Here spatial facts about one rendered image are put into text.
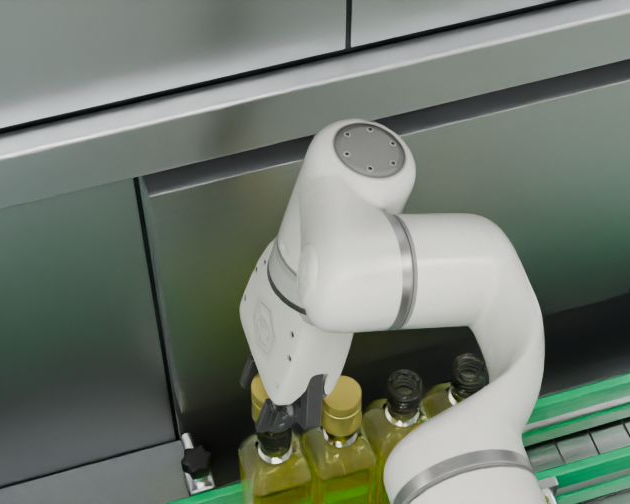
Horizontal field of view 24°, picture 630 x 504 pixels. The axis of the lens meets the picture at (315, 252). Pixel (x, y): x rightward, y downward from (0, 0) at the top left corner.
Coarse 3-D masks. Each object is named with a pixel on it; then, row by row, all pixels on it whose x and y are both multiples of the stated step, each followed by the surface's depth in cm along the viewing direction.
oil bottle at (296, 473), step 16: (240, 448) 127; (256, 448) 125; (304, 448) 126; (240, 464) 129; (256, 464) 124; (272, 464) 124; (288, 464) 124; (304, 464) 125; (256, 480) 124; (272, 480) 124; (288, 480) 125; (304, 480) 125; (256, 496) 125; (272, 496) 126; (288, 496) 127; (304, 496) 128
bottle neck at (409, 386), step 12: (396, 372) 124; (408, 372) 124; (396, 384) 125; (408, 384) 125; (420, 384) 123; (396, 396) 122; (408, 396) 122; (420, 396) 124; (396, 408) 124; (408, 408) 124; (396, 420) 126; (408, 420) 125
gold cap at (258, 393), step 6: (258, 372) 117; (258, 378) 117; (252, 384) 116; (258, 384) 116; (252, 390) 116; (258, 390) 116; (264, 390) 116; (252, 396) 116; (258, 396) 116; (264, 396) 116; (252, 402) 117; (258, 402) 116; (252, 408) 118; (258, 408) 117; (252, 414) 119; (258, 414) 118
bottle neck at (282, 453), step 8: (264, 432) 120; (272, 432) 120; (280, 432) 120; (288, 432) 121; (264, 440) 121; (272, 440) 121; (280, 440) 121; (288, 440) 122; (264, 448) 122; (272, 448) 122; (280, 448) 122; (288, 448) 123; (264, 456) 124; (272, 456) 123; (280, 456) 123; (288, 456) 124
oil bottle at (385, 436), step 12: (384, 396) 129; (372, 408) 128; (384, 408) 127; (420, 408) 127; (372, 420) 128; (384, 420) 127; (420, 420) 127; (372, 432) 128; (384, 432) 126; (396, 432) 126; (408, 432) 126; (384, 444) 126; (396, 444) 126; (384, 456) 127; (384, 492) 132
